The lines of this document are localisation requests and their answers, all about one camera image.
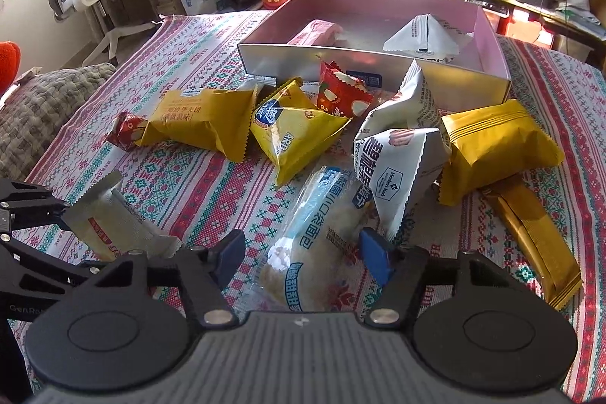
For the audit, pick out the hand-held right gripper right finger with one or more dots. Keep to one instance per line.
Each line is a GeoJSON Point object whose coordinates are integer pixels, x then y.
{"type": "Point", "coordinates": [376, 257]}

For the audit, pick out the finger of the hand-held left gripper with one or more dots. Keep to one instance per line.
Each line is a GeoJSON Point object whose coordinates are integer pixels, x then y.
{"type": "Point", "coordinates": [33, 214]}
{"type": "Point", "coordinates": [38, 266]}

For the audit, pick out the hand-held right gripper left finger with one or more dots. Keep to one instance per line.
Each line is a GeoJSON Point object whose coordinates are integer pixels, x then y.
{"type": "Point", "coordinates": [233, 250]}

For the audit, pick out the clear blue-print bread packet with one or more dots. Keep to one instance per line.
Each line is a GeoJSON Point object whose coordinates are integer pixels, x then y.
{"type": "Point", "coordinates": [307, 243]}

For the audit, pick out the large white printed snack packet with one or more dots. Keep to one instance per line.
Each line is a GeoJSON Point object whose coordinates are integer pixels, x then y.
{"type": "Point", "coordinates": [402, 177]}

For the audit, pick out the translucent white red-label packet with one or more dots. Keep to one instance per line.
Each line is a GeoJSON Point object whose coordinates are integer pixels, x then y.
{"type": "Point", "coordinates": [118, 219]}

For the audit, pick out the small red snack packet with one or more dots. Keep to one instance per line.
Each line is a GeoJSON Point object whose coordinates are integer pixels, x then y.
{"type": "Point", "coordinates": [124, 132]}

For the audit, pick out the yellow blue-logo chips packet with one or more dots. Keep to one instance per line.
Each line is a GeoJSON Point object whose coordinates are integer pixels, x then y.
{"type": "Point", "coordinates": [289, 139]}

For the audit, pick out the yellow pastry packet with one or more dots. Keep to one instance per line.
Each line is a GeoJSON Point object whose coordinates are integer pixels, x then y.
{"type": "Point", "coordinates": [203, 122]}
{"type": "Point", "coordinates": [497, 148]}

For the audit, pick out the gold bar snack packet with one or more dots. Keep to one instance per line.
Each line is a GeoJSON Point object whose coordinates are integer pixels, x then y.
{"type": "Point", "coordinates": [535, 243]}

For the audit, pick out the white triangular snack packet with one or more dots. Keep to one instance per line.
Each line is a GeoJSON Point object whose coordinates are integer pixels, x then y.
{"type": "Point", "coordinates": [421, 98]}
{"type": "Point", "coordinates": [426, 37]}

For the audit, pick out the pink cardboard box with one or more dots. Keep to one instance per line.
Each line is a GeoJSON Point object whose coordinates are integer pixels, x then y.
{"type": "Point", "coordinates": [364, 13]}

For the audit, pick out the patterned woven cloth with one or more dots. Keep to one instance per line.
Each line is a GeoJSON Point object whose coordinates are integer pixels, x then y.
{"type": "Point", "coordinates": [189, 200]}

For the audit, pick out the grey knitted blanket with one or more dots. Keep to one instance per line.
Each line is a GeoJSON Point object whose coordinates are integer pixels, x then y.
{"type": "Point", "coordinates": [42, 110]}

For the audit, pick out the red-orange plush object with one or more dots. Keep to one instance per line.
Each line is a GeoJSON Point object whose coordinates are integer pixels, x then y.
{"type": "Point", "coordinates": [8, 65]}

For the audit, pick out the pink snack packet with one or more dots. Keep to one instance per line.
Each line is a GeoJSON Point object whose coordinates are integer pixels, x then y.
{"type": "Point", "coordinates": [315, 32]}

